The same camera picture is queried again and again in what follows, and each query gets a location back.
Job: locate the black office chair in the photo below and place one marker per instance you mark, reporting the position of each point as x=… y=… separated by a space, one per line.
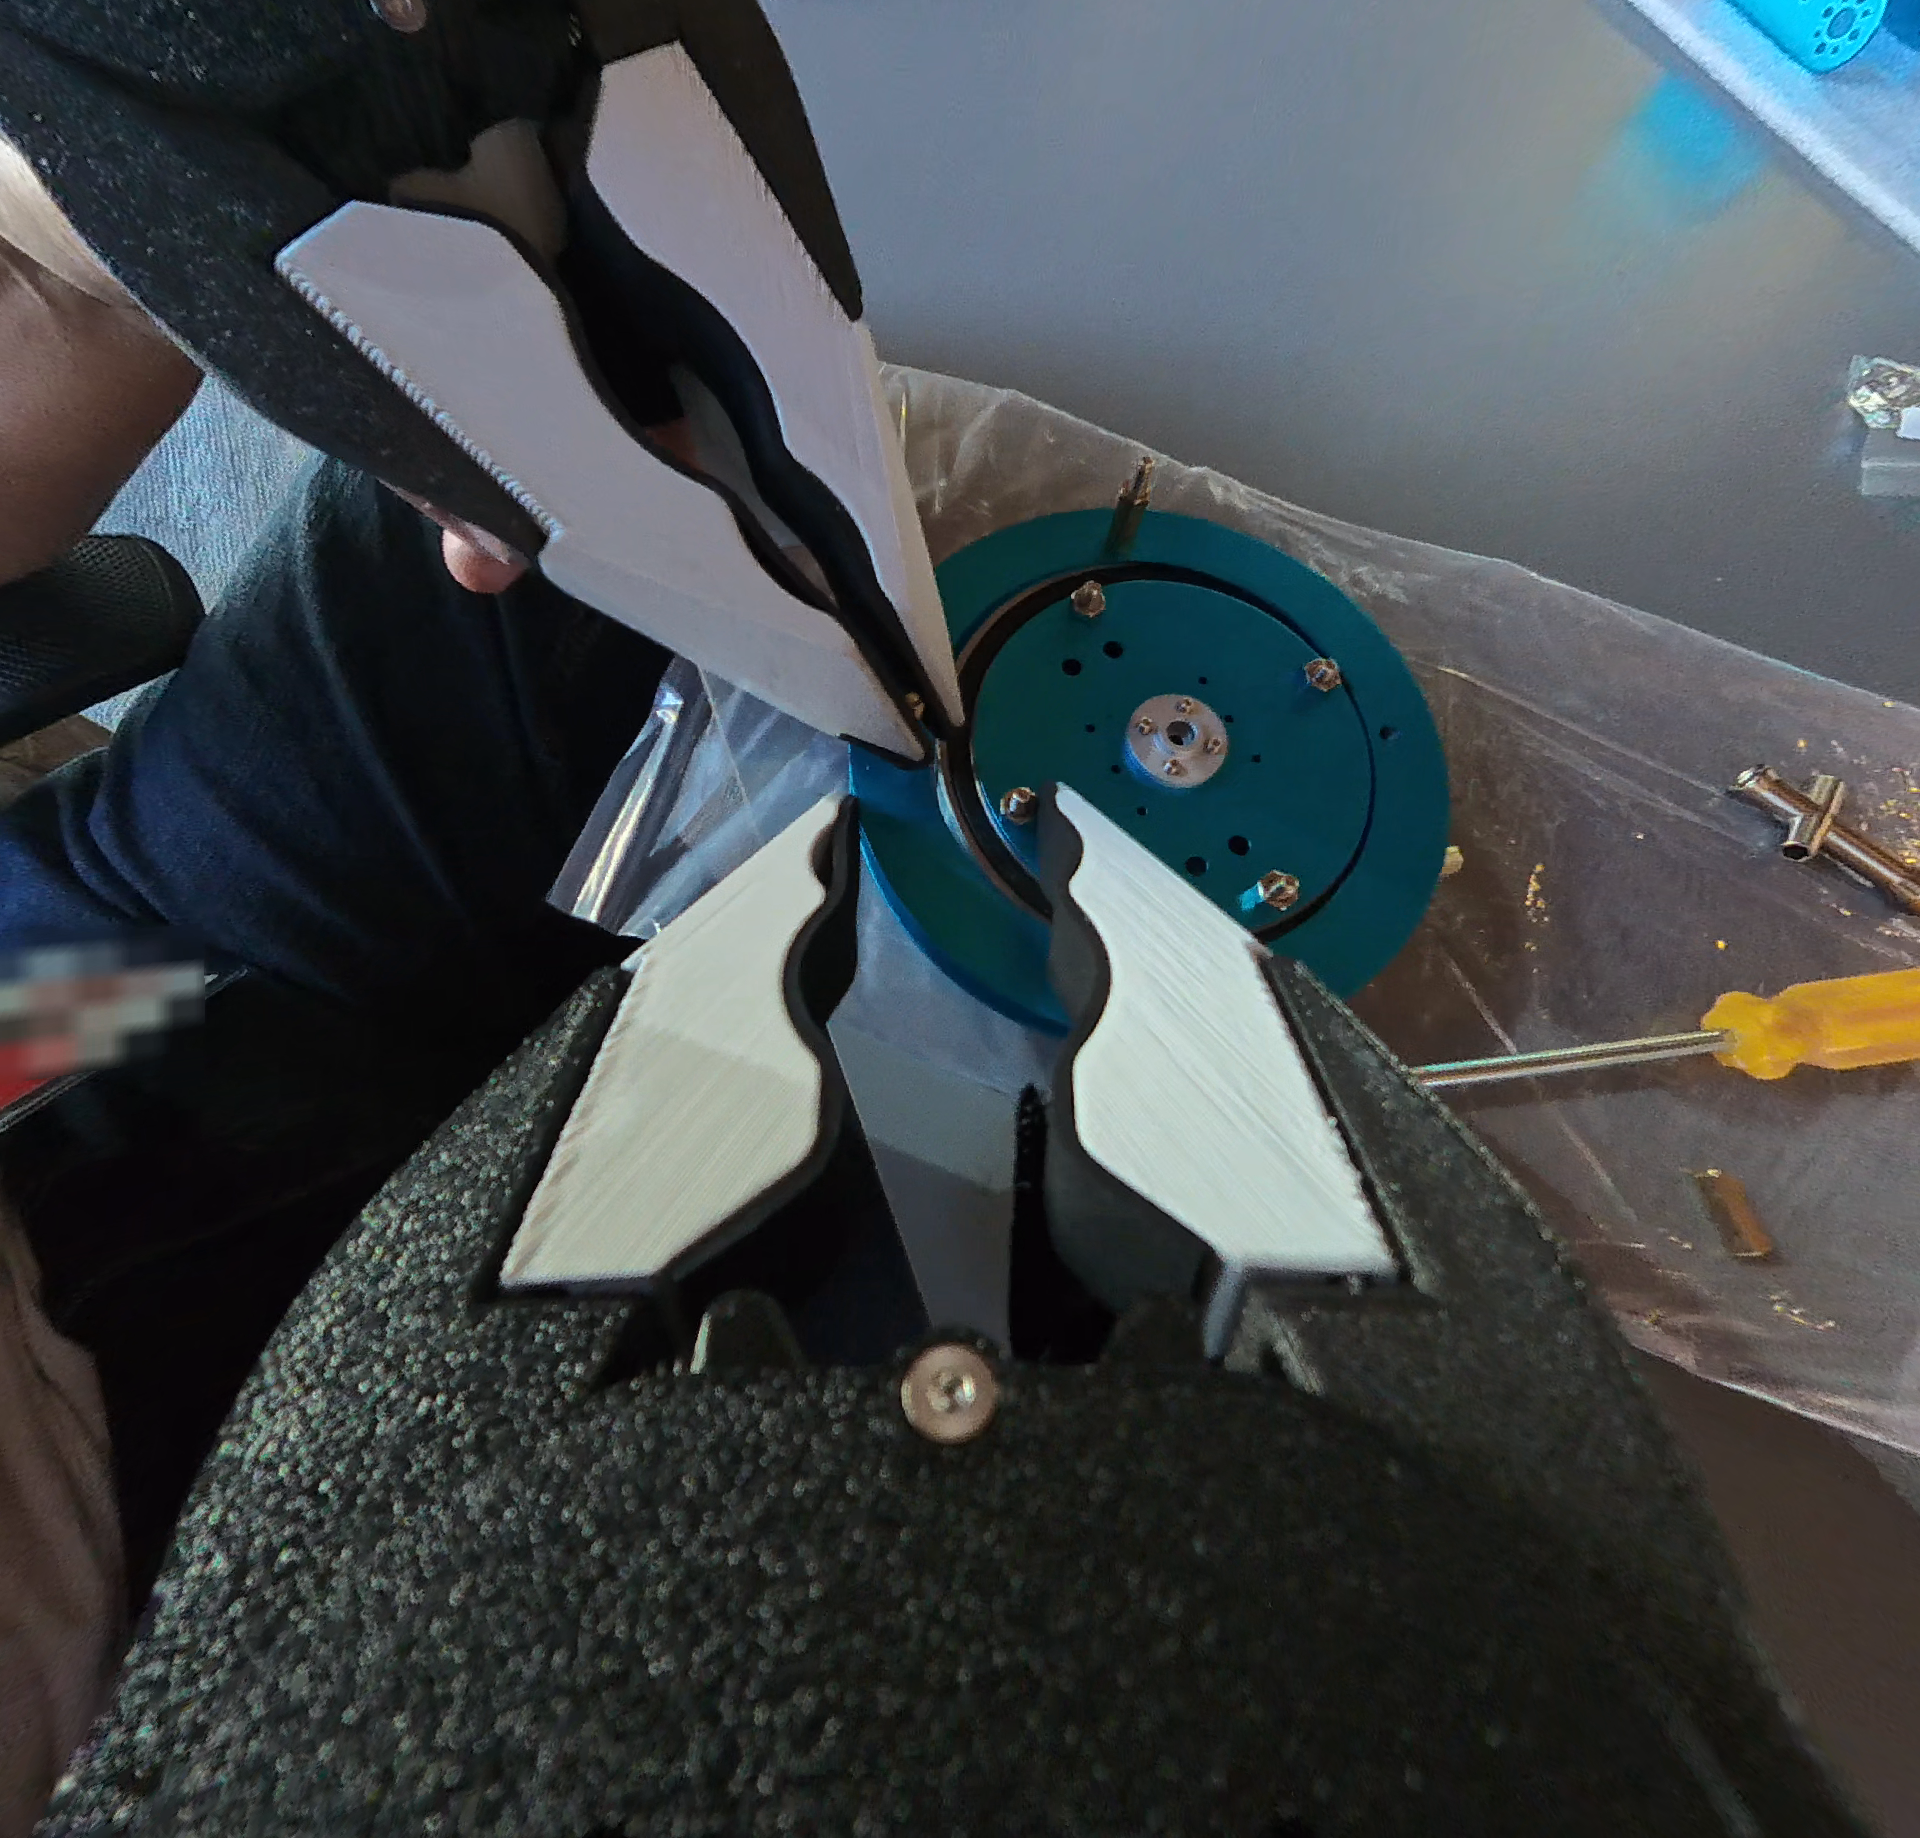
x=76 y=624

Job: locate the clear plastic sheet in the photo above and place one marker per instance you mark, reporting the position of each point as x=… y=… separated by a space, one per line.
x=1650 y=758

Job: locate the person's left forearm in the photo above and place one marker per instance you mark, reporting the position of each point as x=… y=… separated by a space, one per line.
x=76 y=413

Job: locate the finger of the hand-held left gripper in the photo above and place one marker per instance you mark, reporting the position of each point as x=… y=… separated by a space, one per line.
x=601 y=488
x=721 y=218

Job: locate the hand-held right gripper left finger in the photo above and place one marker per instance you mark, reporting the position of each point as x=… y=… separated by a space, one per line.
x=690 y=1088

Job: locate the person's white shirt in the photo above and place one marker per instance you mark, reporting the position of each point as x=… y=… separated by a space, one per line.
x=45 y=1493

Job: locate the white foam sheet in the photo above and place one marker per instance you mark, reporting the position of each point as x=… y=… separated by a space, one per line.
x=1801 y=113

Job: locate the metal cross wrench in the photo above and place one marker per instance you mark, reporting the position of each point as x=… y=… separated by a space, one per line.
x=1821 y=819

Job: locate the person's left hand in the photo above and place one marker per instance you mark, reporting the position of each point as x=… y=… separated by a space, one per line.
x=483 y=555

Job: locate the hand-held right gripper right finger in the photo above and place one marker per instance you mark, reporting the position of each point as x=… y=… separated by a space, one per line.
x=1216 y=1088

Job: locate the loose brass standoff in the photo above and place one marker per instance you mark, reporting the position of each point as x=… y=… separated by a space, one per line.
x=1732 y=1215

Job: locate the small clear bag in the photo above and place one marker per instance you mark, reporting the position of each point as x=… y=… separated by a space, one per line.
x=1881 y=398

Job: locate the grey desk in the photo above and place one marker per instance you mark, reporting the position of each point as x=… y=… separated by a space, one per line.
x=1275 y=218

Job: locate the blue round turntable base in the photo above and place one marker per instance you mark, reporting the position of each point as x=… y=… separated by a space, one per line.
x=1080 y=699

